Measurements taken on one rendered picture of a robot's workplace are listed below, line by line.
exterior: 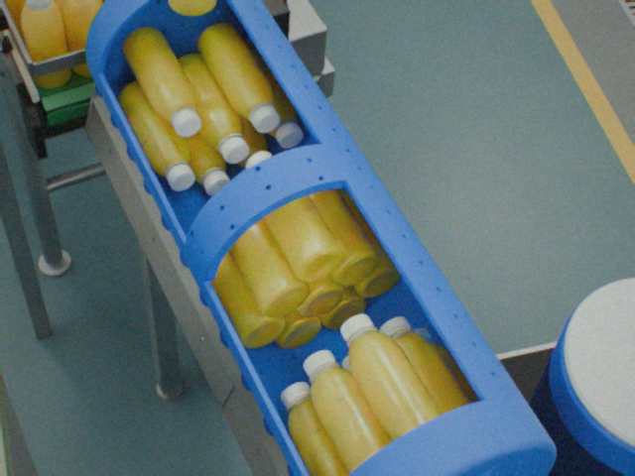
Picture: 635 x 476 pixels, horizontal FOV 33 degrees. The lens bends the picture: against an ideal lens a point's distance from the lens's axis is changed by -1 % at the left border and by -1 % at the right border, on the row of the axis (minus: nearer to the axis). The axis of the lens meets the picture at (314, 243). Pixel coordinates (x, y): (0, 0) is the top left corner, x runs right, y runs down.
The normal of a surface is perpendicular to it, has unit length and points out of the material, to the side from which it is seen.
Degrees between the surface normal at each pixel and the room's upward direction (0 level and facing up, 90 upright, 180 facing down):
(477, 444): 5
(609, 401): 0
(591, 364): 0
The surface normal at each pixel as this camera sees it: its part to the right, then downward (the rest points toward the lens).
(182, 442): 0.06, -0.58
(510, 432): 0.42, -0.67
